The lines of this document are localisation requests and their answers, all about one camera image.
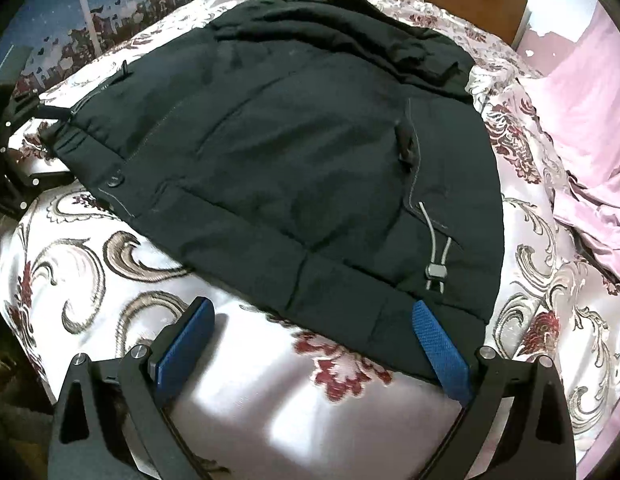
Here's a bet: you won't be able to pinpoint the black jacket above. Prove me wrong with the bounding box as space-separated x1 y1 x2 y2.
42 0 506 393

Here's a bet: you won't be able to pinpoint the pink curtain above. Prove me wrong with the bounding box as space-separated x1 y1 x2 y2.
520 0 620 273

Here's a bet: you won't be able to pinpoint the wooden headboard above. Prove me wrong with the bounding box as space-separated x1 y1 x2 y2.
424 0 528 46

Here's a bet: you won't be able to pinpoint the floral satin bedspread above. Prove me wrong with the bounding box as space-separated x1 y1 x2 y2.
0 0 620 480

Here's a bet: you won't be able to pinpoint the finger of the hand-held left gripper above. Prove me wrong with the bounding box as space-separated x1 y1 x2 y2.
1 89 73 133
0 146 76 213

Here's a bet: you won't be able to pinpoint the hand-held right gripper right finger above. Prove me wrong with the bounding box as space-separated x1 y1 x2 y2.
411 300 576 480

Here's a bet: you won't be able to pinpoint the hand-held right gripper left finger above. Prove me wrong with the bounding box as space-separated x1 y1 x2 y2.
47 296 216 480

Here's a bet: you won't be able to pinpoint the blue fabric wardrobe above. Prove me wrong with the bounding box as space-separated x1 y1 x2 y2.
0 0 211 96

